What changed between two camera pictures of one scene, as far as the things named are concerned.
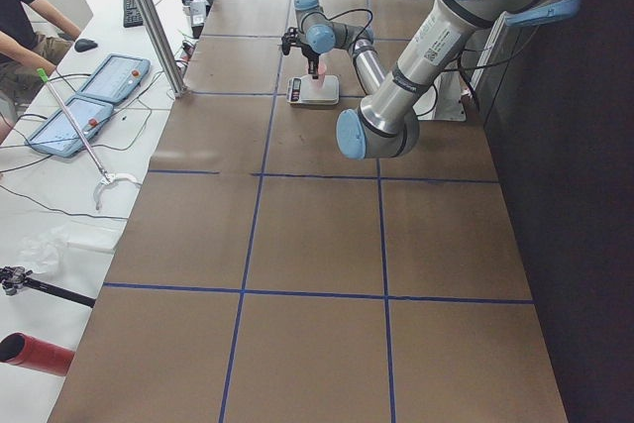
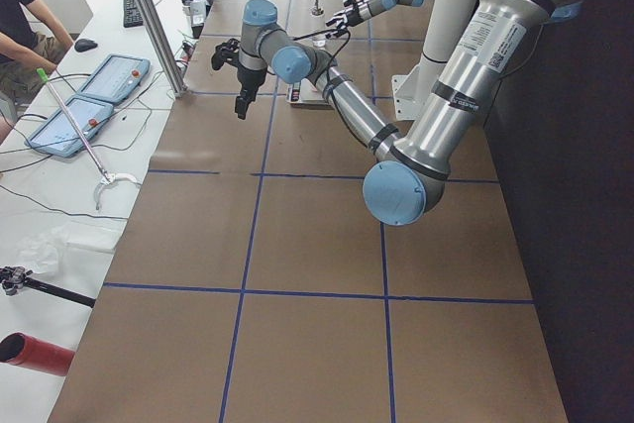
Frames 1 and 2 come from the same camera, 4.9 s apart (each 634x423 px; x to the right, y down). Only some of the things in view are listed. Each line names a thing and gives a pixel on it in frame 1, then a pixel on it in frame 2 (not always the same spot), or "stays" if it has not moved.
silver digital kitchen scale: x=304 y=90 stays
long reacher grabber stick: x=108 y=176 stays
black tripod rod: x=12 y=278 stays
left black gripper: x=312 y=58 -> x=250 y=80
